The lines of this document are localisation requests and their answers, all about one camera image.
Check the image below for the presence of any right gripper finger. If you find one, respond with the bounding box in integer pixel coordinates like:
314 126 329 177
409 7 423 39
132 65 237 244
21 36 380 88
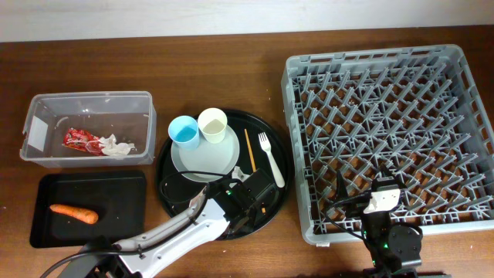
337 170 348 199
380 164 395 180

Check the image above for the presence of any cream white cup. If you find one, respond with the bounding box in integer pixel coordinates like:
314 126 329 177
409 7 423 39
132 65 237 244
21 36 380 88
198 107 228 144

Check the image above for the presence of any light blue cup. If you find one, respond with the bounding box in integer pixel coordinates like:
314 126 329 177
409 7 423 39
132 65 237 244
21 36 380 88
168 115 200 150

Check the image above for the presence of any white tissue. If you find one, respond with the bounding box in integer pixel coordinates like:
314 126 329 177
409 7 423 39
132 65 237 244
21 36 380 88
98 134 135 156

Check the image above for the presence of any orange carrot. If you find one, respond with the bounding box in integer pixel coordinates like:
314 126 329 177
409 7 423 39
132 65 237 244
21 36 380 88
49 204 99 225

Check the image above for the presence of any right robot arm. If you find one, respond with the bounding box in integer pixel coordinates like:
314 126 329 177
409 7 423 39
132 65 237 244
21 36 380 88
333 165 423 277

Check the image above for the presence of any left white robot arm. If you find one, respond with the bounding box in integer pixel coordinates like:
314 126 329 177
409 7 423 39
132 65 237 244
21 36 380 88
53 177 280 277

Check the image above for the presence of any grey dishwasher rack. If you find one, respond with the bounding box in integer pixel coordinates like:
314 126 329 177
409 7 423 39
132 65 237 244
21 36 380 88
281 45 493 246

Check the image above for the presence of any clear plastic waste bin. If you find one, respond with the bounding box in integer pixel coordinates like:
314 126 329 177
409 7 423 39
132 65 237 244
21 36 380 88
19 91 157 168

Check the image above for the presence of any round black tray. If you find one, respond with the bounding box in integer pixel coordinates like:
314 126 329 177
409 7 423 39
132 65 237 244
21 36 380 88
155 109 294 240

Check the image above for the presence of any wooden chopstick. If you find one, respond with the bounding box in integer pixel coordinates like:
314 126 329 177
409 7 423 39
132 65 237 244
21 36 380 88
243 128 267 215

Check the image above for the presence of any grey round plate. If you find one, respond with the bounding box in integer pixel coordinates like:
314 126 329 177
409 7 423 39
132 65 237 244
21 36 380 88
171 126 240 182

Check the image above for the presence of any white plastic fork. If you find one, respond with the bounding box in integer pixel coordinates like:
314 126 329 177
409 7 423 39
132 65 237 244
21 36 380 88
259 132 286 188

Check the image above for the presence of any black rectangular tray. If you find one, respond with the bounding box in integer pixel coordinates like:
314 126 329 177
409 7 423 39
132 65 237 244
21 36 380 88
29 171 147 249

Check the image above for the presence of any red snack wrapper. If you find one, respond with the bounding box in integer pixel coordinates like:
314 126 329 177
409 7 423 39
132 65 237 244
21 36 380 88
63 127 103 156

